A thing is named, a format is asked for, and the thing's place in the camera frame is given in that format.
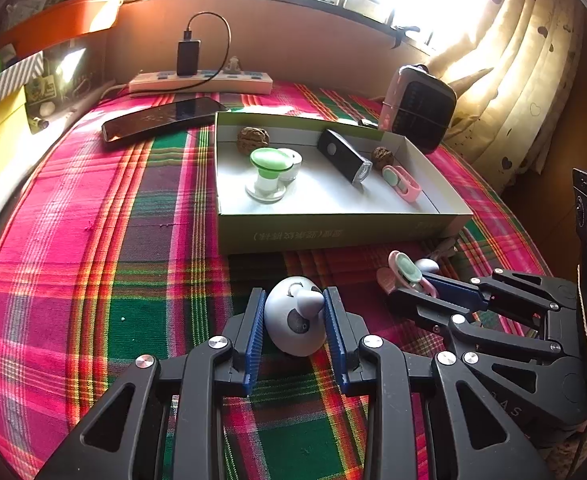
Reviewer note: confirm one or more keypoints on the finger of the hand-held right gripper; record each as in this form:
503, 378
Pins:
423, 310
456, 292

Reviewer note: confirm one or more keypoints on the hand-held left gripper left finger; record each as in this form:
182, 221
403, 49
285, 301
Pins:
253, 345

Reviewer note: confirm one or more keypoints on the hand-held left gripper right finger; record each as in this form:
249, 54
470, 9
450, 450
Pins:
336, 345

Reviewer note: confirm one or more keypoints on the pink and green clip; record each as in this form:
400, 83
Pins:
403, 272
401, 182

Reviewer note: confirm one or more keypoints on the white round animal-face toy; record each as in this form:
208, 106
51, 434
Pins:
293, 320

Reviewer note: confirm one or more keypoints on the green cardboard box tray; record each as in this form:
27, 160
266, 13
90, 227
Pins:
323, 200

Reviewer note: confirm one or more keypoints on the black flashlight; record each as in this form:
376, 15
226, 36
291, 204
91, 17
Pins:
343, 157

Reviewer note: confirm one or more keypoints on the green mushroom-shaped toy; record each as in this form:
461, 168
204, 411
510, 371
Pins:
268, 170

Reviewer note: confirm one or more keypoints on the large brown walnut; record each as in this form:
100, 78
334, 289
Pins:
253, 137

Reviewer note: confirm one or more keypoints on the small white rounded object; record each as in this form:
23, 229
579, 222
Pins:
427, 265

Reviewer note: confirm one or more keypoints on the small brown walnut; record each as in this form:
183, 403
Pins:
382, 154

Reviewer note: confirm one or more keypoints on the cream heart-print curtain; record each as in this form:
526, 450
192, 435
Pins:
533, 60

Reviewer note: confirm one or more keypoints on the small white jar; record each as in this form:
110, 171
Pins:
291, 166

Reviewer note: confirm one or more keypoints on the small white black heater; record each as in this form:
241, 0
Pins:
418, 110

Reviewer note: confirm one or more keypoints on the pink green plaid tablecloth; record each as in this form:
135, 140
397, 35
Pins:
98, 235

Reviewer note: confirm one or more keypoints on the black smartphone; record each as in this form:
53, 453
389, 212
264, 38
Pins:
163, 117

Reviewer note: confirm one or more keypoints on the black window latch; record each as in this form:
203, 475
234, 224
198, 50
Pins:
397, 34

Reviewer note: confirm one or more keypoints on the white power strip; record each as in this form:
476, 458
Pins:
198, 82

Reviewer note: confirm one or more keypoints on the black charger plug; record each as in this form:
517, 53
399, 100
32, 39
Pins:
187, 55

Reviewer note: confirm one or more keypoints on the small green printed card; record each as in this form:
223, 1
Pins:
41, 89

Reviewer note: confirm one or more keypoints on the striped cardboard box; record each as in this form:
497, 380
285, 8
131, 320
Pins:
3, 82

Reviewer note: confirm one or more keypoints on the orange plastic tray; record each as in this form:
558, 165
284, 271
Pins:
58, 22

